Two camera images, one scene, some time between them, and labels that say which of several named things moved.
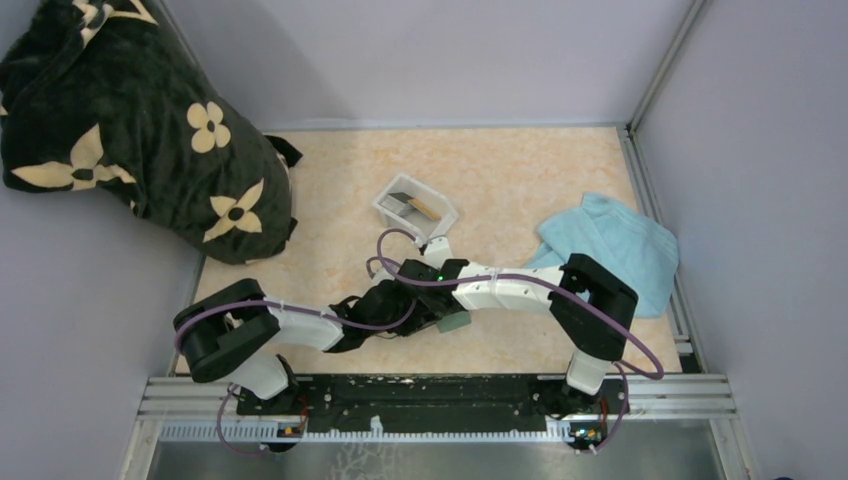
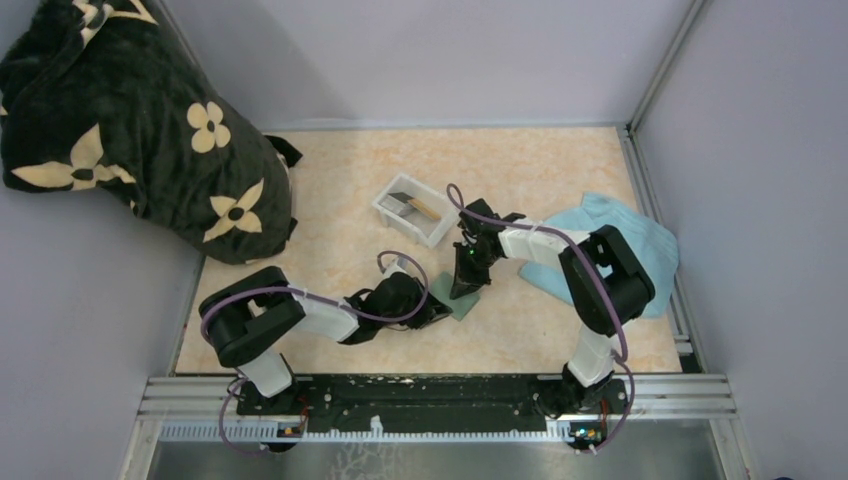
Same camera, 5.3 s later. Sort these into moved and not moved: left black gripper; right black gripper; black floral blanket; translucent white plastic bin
Moved: right black gripper
Not moved: black floral blanket; left black gripper; translucent white plastic bin
